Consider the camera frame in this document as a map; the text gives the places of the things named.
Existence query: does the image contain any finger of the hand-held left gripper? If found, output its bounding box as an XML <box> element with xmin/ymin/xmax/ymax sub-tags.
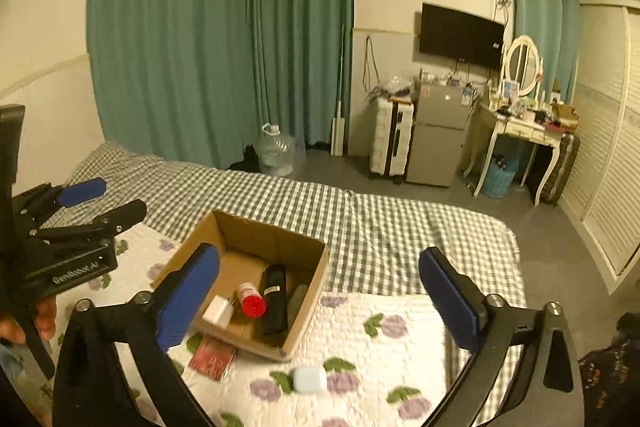
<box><xmin>35</xmin><ymin>199</ymin><xmax>149</xmax><ymax>254</ymax></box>
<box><xmin>54</xmin><ymin>177</ymin><xmax>109</xmax><ymax>210</ymax></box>

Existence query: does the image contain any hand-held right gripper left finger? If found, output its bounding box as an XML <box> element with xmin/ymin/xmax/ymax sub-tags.
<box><xmin>52</xmin><ymin>243</ymin><xmax>221</xmax><ymax>427</ymax></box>

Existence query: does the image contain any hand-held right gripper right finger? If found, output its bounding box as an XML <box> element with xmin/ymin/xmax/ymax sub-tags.
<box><xmin>418</xmin><ymin>247</ymin><xmax>584</xmax><ymax>427</ymax></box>

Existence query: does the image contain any person's left hand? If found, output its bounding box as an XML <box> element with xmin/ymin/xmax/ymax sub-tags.
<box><xmin>0</xmin><ymin>297</ymin><xmax>59</xmax><ymax>346</ymax></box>

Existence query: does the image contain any white charger plug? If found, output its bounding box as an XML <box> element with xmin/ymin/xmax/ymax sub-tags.
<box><xmin>202</xmin><ymin>296</ymin><xmax>236</xmax><ymax>327</ymax></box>

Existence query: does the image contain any red flat packet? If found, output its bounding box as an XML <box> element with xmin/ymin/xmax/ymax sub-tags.
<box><xmin>188</xmin><ymin>336</ymin><xmax>239</xmax><ymax>382</ymax></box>

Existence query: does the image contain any red cap bottle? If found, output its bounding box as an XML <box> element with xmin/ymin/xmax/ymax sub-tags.
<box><xmin>237</xmin><ymin>283</ymin><xmax>267</xmax><ymax>319</ymax></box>

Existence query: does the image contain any open cardboard box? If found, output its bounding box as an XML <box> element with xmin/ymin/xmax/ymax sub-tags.
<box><xmin>150</xmin><ymin>209</ymin><xmax>331</xmax><ymax>363</ymax></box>

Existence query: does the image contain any checkered bed sheet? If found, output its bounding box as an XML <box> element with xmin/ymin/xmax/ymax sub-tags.
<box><xmin>39</xmin><ymin>140</ymin><xmax>529</xmax><ymax>388</ymax></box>

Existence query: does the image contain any black cylinder bottle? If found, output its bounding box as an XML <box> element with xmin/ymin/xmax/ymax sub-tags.
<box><xmin>258</xmin><ymin>263</ymin><xmax>290</xmax><ymax>339</ymax></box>

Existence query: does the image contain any floral quilt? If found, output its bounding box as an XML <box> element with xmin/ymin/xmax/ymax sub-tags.
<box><xmin>47</xmin><ymin>222</ymin><xmax>501</xmax><ymax>427</ymax></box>

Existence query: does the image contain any blue plastic basket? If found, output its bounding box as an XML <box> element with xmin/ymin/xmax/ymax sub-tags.
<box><xmin>482</xmin><ymin>152</ymin><xmax>520</xmax><ymax>200</ymax></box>

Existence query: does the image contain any white earbud case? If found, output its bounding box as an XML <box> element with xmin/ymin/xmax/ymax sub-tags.
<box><xmin>292</xmin><ymin>366</ymin><xmax>326</xmax><ymax>394</ymax></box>

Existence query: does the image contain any grey small fridge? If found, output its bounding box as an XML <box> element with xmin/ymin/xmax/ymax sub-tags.
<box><xmin>405</xmin><ymin>77</ymin><xmax>476</xmax><ymax>188</ymax></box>

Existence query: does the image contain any dark suitcase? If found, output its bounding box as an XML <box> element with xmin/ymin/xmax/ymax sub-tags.
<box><xmin>527</xmin><ymin>132</ymin><xmax>581</xmax><ymax>207</ymax></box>

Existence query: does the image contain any clear water jug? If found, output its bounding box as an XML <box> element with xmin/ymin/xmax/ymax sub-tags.
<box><xmin>257</xmin><ymin>123</ymin><xmax>297</xmax><ymax>178</ymax></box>

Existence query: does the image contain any green curtain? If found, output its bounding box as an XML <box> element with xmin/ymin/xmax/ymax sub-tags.
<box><xmin>247</xmin><ymin>0</ymin><xmax>355</xmax><ymax>152</ymax></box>
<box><xmin>86</xmin><ymin>0</ymin><xmax>253</xmax><ymax>170</ymax></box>

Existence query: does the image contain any white suitcase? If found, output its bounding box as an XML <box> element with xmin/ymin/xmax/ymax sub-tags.
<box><xmin>368</xmin><ymin>96</ymin><xmax>417</xmax><ymax>180</ymax></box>

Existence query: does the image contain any dark floral cloth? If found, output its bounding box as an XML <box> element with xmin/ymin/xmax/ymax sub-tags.
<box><xmin>577</xmin><ymin>312</ymin><xmax>640</xmax><ymax>427</ymax></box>

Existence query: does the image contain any white dressing table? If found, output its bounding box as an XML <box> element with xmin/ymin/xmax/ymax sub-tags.
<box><xmin>462</xmin><ymin>99</ymin><xmax>565</xmax><ymax>208</ymax></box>

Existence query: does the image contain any pile of cosmetics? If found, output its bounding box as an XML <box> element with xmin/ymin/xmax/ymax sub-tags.
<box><xmin>492</xmin><ymin>91</ymin><xmax>557</xmax><ymax>126</ymax></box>

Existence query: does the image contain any clear plastic bag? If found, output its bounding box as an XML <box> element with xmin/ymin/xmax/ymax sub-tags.
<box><xmin>372</xmin><ymin>75</ymin><xmax>417</xmax><ymax>104</ymax></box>

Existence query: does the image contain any white louvered wardrobe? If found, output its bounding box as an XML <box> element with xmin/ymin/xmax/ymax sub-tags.
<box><xmin>556</xmin><ymin>0</ymin><xmax>640</xmax><ymax>296</ymax></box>

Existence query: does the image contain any white oval mirror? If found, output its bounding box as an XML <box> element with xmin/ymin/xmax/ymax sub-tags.
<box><xmin>501</xmin><ymin>35</ymin><xmax>545</xmax><ymax>98</ymax></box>

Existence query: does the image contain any light blue curtain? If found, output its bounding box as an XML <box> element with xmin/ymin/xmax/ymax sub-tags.
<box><xmin>510</xmin><ymin>0</ymin><xmax>584</xmax><ymax>105</ymax></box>

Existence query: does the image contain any hanging black cable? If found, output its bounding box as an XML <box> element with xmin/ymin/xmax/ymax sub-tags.
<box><xmin>362</xmin><ymin>35</ymin><xmax>379</xmax><ymax>98</ymax></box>

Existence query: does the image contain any black wall television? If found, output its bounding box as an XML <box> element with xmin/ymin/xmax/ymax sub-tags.
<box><xmin>417</xmin><ymin>2</ymin><xmax>506</xmax><ymax>70</ymax></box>

